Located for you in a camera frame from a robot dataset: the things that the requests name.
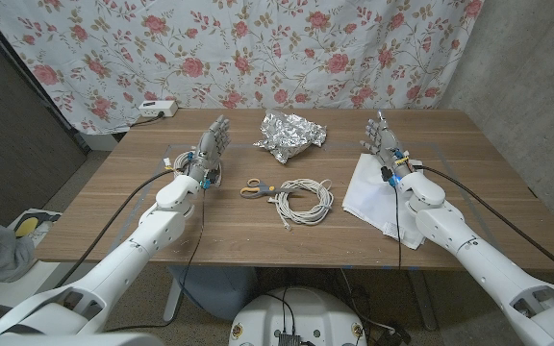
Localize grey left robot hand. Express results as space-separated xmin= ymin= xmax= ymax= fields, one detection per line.
xmin=188 ymin=113 xmax=233 ymax=182

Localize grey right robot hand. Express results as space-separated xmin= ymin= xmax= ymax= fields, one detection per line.
xmin=359 ymin=111 xmax=416 ymax=180

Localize yellow grey handled scissors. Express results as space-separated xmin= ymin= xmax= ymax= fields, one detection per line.
xmin=239 ymin=178 xmax=302 ymax=200

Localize white towel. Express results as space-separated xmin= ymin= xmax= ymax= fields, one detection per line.
xmin=341 ymin=152 xmax=427 ymax=251

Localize crumpled aluminum foil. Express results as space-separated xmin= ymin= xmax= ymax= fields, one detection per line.
xmin=252 ymin=109 xmax=329 ymax=165

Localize white power strip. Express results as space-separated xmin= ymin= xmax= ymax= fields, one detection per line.
xmin=138 ymin=99 xmax=179 ymax=119

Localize floral print backdrop curtain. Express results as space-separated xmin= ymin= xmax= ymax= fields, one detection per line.
xmin=0 ymin=0 xmax=485 ymax=136

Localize blue grey stool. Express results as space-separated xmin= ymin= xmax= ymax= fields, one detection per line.
xmin=166 ymin=265 xmax=259 ymax=322

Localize white table leg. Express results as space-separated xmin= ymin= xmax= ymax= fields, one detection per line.
xmin=163 ymin=277 xmax=185 ymax=322

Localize grey table leg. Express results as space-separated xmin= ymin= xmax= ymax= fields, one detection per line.
xmin=409 ymin=269 xmax=438 ymax=332

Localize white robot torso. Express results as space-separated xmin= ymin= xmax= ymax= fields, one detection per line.
xmin=228 ymin=286 xmax=368 ymax=346

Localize black adapter on floor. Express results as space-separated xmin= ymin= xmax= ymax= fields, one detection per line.
xmin=375 ymin=324 xmax=413 ymax=346

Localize white floor board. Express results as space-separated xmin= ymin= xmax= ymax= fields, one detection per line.
xmin=0 ymin=207 xmax=64 ymax=309

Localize small coiled white cable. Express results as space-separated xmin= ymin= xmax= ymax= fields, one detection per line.
xmin=164 ymin=151 xmax=223 ymax=186

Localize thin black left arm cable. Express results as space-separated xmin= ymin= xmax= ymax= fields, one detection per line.
xmin=106 ymin=185 xmax=207 ymax=334

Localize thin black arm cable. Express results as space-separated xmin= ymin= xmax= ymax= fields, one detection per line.
xmin=106 ymin=185 xmax=207 ymax=334
xmin=391 ymin=182 xmax=403 ymax=271

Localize black power strip cord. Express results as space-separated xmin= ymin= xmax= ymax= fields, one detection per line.
xmin=130 ymin=111 xmax=166 ymax=129

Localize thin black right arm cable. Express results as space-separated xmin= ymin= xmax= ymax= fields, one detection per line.
xmin=391 ymin=182 xmax=403 ymax=271

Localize large coiled white cable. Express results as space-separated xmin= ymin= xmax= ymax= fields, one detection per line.
xmin=267 ymin=178 xmax=335 ymax=231

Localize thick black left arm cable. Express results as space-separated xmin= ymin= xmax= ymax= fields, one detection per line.
xmin=54 ymin=168 xmax=177 ymax=289

